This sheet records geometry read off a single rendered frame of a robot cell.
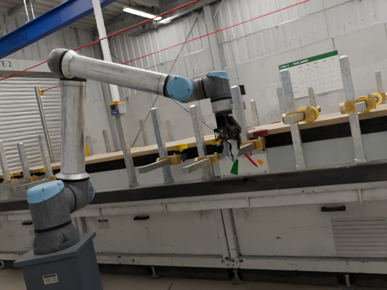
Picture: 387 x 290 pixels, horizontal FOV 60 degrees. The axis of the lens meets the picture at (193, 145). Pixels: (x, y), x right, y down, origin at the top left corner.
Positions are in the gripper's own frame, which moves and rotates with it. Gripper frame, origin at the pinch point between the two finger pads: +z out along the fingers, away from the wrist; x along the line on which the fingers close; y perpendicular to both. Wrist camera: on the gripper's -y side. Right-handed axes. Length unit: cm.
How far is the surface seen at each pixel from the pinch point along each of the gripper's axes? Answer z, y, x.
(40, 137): -30, -24, -153
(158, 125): -22, -26, -53
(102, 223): 41, -52, -137
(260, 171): 10.3, -26.3, 1.4
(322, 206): 37, -53, 22
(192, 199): 23, -29, -41
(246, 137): -7.2, -26.4, -2.9
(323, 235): 52, -54, 21
